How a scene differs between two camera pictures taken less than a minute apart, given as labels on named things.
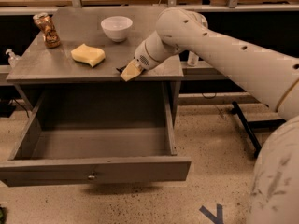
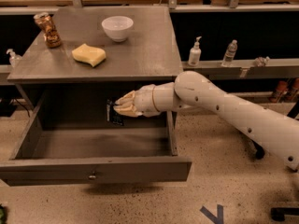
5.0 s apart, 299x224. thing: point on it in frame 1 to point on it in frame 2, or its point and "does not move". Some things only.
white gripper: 141,57 to 144,100
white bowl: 117,27 does not move
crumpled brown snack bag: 46,25 does not move
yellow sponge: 84,53 does not move
